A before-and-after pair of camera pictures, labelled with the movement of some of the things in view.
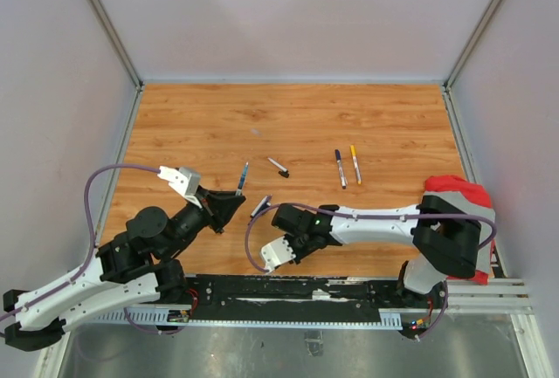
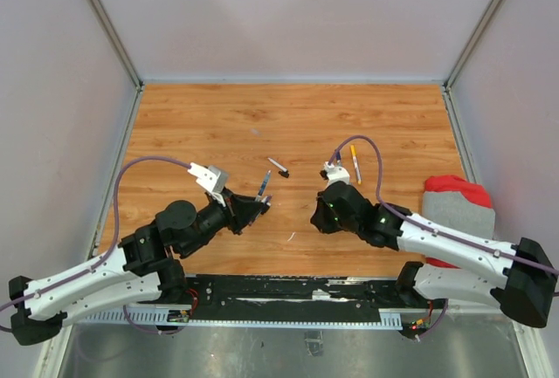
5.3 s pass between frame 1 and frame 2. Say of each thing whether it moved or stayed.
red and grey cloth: stayed
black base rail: stayed
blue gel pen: moved
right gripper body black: moved
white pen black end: stayed
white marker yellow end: stayed
